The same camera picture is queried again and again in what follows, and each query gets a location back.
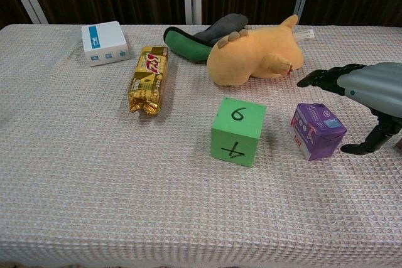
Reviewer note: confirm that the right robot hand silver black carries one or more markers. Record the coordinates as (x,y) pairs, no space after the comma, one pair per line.
(373,84)

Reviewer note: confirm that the purple cube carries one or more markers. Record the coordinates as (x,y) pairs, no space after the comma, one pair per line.
(317,131)

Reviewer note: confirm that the yellow plush toy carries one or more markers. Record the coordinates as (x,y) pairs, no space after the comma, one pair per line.
(251,54)

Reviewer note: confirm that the green numbered foam cube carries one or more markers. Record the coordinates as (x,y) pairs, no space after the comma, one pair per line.
(237,130)

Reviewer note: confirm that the dark grey green pouch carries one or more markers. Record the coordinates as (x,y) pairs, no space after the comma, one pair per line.
(185,45)

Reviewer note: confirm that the gold snack pack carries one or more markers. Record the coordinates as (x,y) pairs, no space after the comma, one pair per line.
(149,79)

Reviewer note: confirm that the beige waffle tablecloth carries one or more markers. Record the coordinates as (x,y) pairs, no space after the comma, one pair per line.
(125,186)

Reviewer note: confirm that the white box with blue stripe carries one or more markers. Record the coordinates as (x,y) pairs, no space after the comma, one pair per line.
(103,40)

